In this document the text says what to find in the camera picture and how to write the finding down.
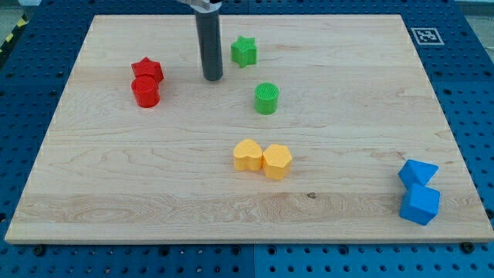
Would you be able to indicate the green star block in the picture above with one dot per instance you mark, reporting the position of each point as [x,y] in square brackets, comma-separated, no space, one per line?
[244,51]

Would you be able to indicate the yellow hexagon block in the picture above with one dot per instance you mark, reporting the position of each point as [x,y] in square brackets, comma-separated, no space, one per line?
[277,161]

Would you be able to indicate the white fiducial marker tag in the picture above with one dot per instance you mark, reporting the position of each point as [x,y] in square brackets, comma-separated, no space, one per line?
[425,36]

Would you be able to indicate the blue triangle block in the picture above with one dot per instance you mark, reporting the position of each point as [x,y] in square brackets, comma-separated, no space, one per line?
[417,173]

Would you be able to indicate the yellow heart block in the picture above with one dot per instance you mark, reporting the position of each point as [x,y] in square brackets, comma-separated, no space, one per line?
[247,155]

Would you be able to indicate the green cylinder block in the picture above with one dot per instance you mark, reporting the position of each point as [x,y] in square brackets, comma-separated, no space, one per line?
[266,98]

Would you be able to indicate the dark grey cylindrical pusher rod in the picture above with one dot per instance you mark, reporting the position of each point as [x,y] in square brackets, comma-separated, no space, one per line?
[209,40]

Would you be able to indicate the red cylinder block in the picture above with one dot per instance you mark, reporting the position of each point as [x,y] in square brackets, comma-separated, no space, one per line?
[145,91]

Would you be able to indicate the red star block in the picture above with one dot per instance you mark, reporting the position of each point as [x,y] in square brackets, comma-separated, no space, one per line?
[148,67]

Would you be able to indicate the light wooden board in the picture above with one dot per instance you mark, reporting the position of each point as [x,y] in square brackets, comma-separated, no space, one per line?
[354,104]

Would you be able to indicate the silver tool mount bracket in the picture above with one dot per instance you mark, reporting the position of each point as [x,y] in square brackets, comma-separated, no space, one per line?
[203,5]

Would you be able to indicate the blue cube block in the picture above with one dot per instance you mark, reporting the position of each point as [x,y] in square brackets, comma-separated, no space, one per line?
[420,204]

